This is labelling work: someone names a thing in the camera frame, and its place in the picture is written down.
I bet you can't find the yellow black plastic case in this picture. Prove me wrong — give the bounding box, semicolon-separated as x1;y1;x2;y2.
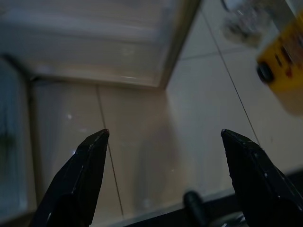
256;13;303;117

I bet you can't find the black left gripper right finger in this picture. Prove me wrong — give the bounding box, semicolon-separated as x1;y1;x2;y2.
220;129;303;227

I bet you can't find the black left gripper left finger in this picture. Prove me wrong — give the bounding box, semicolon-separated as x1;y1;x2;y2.
32;129;110;227

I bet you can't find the clear plastic bag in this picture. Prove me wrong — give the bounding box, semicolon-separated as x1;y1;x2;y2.
220;0;281;48

